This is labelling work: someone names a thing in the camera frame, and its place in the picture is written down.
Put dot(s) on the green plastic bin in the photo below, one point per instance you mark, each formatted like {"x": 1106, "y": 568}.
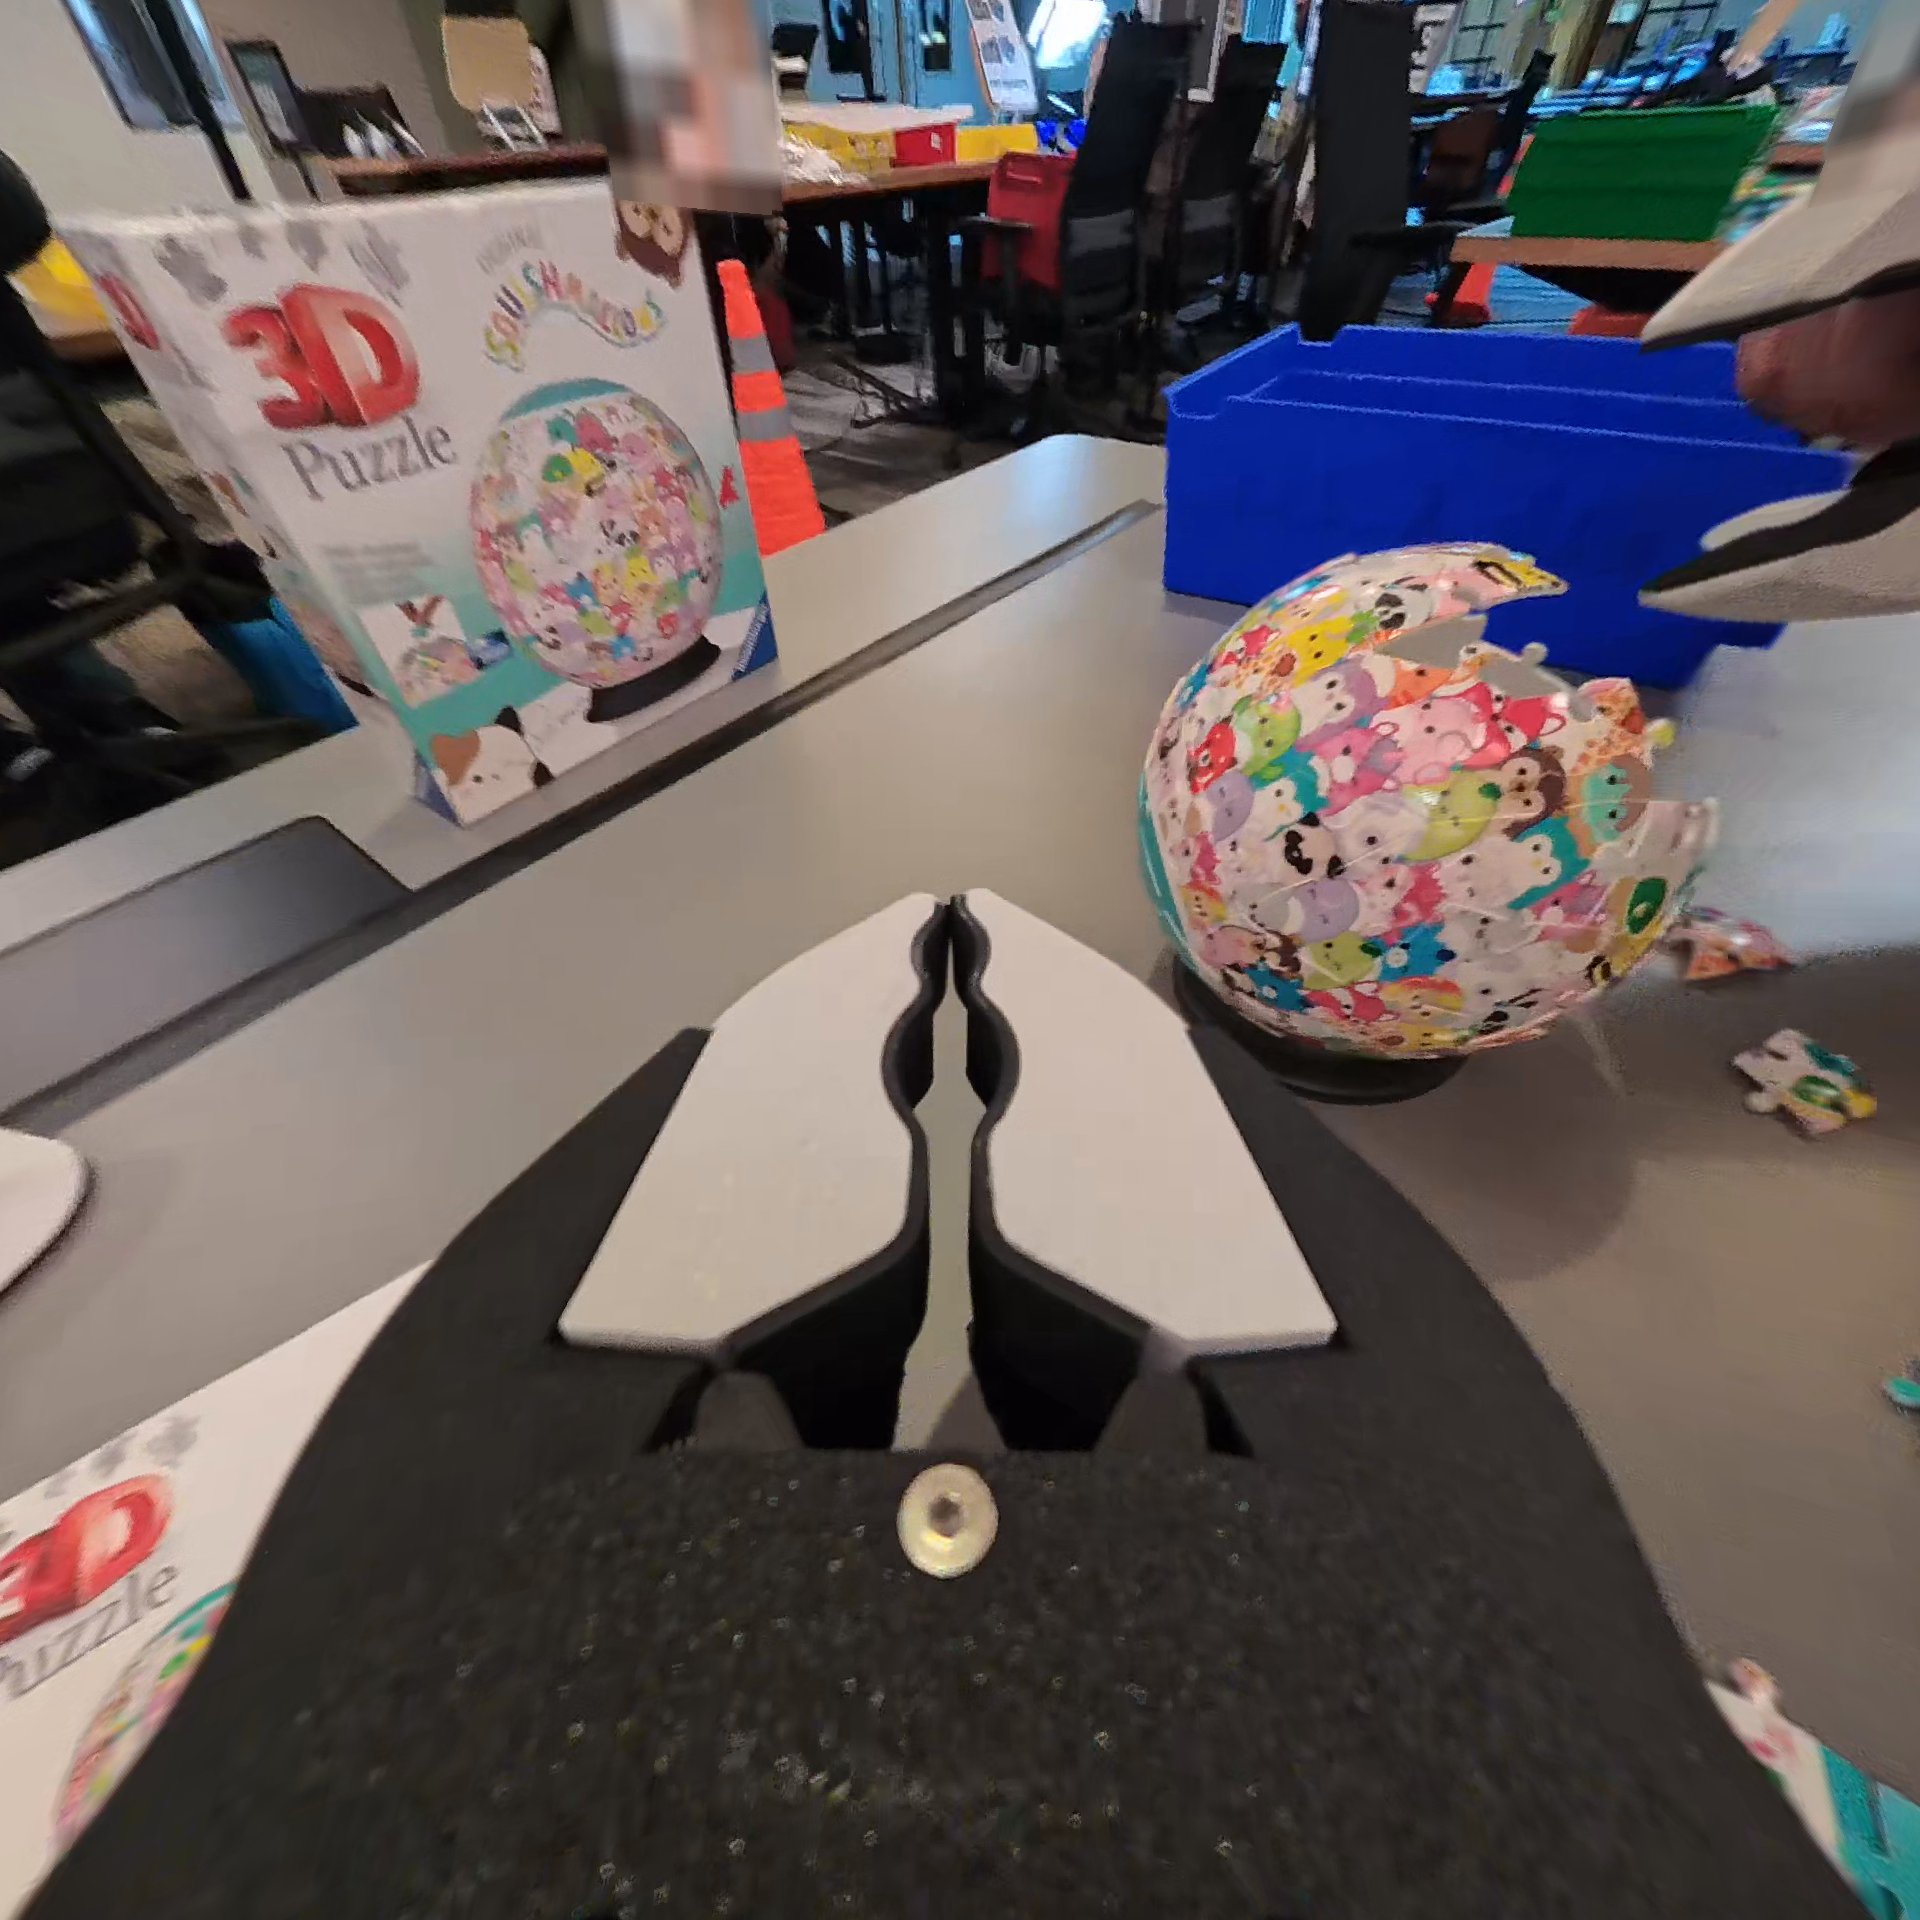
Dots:
{"x": 1635, "y": 172}

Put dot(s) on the dark grey flat panel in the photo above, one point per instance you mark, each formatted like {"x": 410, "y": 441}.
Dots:
{"x": 181, "y": 945}

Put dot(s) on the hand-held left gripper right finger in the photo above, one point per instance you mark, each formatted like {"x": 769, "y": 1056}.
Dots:
{"x": 1141, "y": 1184}

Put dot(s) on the pink orange puzzle piece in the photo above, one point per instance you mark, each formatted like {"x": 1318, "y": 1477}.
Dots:
{"x": 1724, "y": 949}

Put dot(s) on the blue plastic bin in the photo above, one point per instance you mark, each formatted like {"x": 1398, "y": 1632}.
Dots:
{"x": 1425, "y": 450}

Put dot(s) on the black ball stand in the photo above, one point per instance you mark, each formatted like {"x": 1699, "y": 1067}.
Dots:
{"x": 1320, "y": 1069}

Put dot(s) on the wooden table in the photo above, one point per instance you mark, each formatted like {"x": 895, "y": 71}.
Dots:
{"x": 1591, "y": 253}

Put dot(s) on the white green puzzle piece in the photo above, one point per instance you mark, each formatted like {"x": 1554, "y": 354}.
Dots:
{"x": 1808, "y": 1082}

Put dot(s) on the person's right hand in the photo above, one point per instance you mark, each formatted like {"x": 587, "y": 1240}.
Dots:
{"x": 1838, "y": 382}

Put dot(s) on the red office chair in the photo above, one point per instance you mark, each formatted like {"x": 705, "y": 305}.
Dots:
{"x": 1028, "y": 210}

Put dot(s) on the printed puzzle box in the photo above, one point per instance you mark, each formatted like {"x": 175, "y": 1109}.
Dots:
{"x": 450, "y": 495}

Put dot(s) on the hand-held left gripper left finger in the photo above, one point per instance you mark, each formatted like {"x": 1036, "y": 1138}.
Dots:
{"x": 751, "y": 1184}

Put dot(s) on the printed puzzle leaflet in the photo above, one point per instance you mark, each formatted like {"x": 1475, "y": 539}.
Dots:
{"x": 134, "y": 1575}

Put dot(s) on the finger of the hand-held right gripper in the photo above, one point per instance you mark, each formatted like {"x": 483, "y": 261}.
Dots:
{"x": 1831, "y": 263}
{"x": 1831, "y": 548}

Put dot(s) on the orange traffic cone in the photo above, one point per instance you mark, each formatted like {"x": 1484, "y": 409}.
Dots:
{"x": 769, "y": 421}

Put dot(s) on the colourful puzzle ball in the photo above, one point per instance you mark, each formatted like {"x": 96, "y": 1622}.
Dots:
{"x": 1380, "y": 811}

